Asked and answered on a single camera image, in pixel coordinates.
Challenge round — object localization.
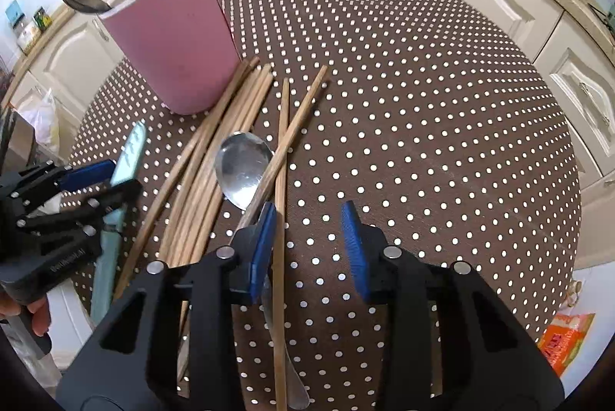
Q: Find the light green knife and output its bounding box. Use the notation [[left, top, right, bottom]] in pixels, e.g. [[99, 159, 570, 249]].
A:
[[90, 121, 148, 326]]

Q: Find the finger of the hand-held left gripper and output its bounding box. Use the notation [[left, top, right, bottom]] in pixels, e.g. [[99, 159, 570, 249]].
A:
[[0, 160, 118, 206], [14, 179, 144, 249]]

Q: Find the green packet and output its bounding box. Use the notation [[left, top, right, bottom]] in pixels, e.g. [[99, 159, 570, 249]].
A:
[[31, 7, 53, 32]]

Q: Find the brown wooden chopstick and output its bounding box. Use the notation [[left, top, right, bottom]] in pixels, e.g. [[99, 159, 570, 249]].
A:
[[272, 77, 290, 411], [234, 65, 331, 243]]

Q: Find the orange packet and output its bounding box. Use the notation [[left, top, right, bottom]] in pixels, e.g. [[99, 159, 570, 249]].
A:
[[538, 312, 597, 378]]

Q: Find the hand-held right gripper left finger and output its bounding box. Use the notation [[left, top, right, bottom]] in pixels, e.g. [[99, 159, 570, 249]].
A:
[[57, 201, 278, 411]]

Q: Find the person's left hand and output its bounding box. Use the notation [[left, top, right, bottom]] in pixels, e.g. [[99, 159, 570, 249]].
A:
[[0, 295, 52, 337]]

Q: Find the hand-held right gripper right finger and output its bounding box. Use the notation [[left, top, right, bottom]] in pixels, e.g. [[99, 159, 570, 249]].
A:
[[340, 201, 566, 411]]

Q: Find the large metal spoon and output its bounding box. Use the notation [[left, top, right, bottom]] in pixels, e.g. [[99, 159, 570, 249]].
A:
[[214, 131, 311, 410]]

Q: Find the pink utensil holder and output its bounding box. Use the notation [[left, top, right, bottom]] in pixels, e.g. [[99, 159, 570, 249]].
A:
[[97, 0, 241, 116]]

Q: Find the white plastic bag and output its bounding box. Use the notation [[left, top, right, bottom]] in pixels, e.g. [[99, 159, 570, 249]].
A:
[[19, 89, 73, 157]]

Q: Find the brown polka dot tablecloth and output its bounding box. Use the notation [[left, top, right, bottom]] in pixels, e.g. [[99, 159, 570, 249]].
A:
[[62, 0, 583, 411]]

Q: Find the bundle of wooden chopsticks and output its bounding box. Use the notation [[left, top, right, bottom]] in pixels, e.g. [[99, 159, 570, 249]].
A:
[[113, 58, 274, 385]]

